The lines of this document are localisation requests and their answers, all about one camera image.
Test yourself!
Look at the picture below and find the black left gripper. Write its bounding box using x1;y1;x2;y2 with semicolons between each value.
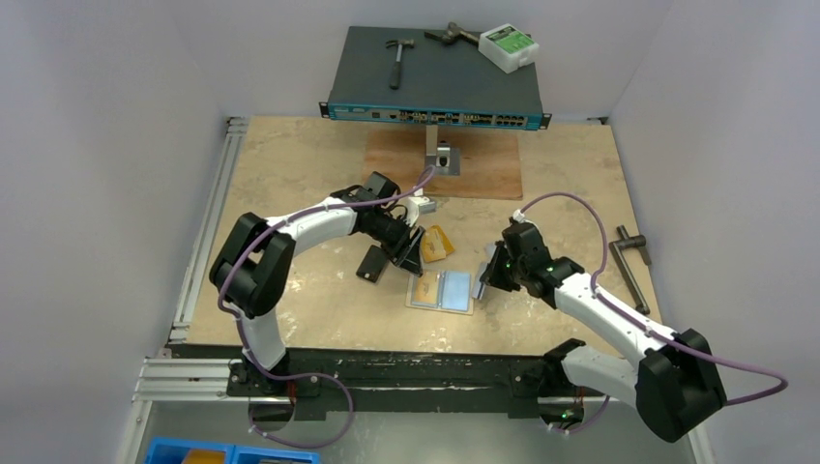
365;210;424;276

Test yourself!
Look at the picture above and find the gold VIP credit card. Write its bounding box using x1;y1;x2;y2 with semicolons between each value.
407;271;440;308

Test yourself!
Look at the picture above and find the tan leather card holder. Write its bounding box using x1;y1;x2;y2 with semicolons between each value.
405;269;474;315

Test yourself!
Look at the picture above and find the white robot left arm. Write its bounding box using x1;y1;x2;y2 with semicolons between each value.
209;172;425;395

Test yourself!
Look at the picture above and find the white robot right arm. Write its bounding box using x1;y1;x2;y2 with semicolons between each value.
481;219;728;443

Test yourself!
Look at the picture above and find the brown plywood board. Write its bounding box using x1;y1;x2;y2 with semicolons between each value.
362;130;523;200

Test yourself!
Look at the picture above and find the small hammer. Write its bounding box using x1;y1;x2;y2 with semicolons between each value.
385;39;416;90

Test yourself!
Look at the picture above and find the white green box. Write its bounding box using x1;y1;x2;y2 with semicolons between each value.
478;23;540;73

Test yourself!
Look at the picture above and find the dark pliers tool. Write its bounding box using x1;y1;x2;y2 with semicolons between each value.
424;21;480;47

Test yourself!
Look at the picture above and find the blue plastic bin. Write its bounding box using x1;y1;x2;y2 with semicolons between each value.
143;437;321;464

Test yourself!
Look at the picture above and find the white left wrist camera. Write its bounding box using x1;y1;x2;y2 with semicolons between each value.
399;196;437;225

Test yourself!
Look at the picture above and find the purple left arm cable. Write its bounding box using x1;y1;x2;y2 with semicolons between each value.
218;164;438;450

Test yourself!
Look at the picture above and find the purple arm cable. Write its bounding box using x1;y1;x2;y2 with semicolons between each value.
517;191;789;437
218;164;438;450

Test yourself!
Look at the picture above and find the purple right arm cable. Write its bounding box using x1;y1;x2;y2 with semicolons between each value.
517;191;789;437

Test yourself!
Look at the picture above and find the metal stand base bracket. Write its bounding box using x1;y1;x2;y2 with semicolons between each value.
425;125;461;177

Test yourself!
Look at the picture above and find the metal door handle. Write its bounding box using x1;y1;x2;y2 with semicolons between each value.
608;224;652;315

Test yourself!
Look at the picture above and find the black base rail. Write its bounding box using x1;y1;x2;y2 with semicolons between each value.
169;344;603;425

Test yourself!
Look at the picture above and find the blue network switch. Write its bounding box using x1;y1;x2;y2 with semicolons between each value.
319;26;552;131

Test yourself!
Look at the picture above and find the aluminium frame rail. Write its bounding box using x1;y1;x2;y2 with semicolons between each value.
131;116;699;403

